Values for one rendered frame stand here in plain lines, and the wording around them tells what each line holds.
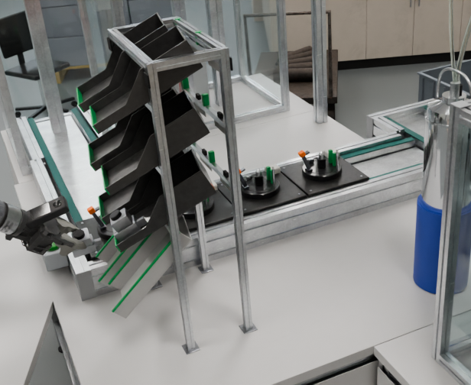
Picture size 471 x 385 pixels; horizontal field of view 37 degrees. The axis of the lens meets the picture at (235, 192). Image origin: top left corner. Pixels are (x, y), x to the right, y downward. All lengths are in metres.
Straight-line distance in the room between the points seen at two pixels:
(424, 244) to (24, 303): 1.20
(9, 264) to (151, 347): 0.69
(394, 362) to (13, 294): 1.17
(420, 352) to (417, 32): 4.77
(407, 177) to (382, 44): 3.95
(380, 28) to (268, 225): 4.23
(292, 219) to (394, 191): 0.40
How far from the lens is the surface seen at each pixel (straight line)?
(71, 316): 2.13
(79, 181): 2.75
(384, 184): 2.45
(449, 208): 1.61
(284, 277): 2.15
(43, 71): 3.14
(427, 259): 2.04
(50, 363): 3.34
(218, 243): 2.22
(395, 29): 6.37
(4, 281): 2.36
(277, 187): 2.37
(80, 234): 1.94
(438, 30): 6.47
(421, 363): 1.87
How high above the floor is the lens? 2.12
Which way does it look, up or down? 29 degrees down
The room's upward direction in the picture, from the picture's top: 5 degrees counter-clockwise
